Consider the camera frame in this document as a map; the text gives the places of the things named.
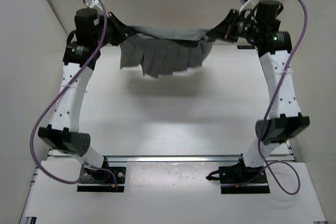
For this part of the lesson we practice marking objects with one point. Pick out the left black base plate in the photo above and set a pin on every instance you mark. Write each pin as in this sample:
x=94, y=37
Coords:
x=98, y=181

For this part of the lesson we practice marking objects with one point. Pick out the grey pleated skirt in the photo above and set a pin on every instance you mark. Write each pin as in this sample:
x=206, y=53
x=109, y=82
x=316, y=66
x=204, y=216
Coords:
x=164, y=51

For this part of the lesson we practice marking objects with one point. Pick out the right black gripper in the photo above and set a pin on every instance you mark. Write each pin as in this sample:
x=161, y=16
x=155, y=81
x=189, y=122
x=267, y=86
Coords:
x=226, y=31

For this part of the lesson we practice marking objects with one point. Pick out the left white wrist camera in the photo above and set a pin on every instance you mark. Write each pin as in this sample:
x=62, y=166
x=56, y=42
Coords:
x=96, y=4

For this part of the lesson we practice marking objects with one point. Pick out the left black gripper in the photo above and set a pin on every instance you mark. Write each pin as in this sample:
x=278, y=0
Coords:
x=124, y=30

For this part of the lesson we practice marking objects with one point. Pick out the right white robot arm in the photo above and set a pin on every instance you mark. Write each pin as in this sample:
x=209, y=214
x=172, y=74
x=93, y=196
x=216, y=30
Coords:
x=283, y=119

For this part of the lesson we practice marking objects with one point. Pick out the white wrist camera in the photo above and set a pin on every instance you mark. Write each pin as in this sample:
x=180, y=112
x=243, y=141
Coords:
x=96, y=4
x=246, y=4

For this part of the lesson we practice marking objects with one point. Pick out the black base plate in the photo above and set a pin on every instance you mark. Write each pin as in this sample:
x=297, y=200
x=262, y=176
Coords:
x=98, y=181
x=238, y=180

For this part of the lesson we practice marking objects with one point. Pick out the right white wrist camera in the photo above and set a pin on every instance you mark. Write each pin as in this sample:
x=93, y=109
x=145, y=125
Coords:
x=246, y=4

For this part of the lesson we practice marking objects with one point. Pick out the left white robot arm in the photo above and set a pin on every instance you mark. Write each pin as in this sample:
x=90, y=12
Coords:
x=81, y=53

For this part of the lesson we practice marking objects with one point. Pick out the right blue table sticker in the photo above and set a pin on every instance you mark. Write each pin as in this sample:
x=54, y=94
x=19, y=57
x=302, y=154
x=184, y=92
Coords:
x=245, y=47

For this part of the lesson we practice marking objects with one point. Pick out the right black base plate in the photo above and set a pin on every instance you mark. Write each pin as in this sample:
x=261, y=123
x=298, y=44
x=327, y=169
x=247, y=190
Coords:
x=238, y=180

